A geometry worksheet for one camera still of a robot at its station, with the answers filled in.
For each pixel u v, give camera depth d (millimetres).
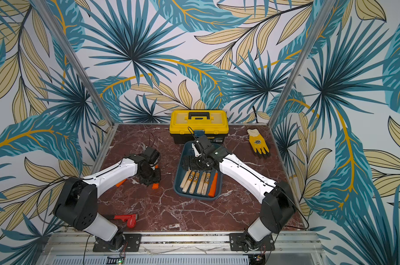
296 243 752
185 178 922
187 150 1023
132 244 732
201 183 901
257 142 1080
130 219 782
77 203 437
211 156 560
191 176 919
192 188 876
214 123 977
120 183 564
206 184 899
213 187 884
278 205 420
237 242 732
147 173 729
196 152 653
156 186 854
